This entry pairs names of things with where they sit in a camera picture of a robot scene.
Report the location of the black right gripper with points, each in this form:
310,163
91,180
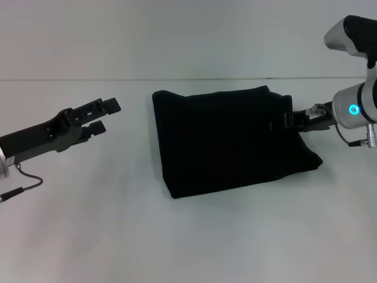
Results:
315,122

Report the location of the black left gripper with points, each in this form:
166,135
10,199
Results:
35,140

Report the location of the black t-shirt with FREE print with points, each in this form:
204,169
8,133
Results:
229,141

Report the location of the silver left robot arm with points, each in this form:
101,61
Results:
3,168

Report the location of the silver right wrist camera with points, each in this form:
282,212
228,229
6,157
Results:
353,35

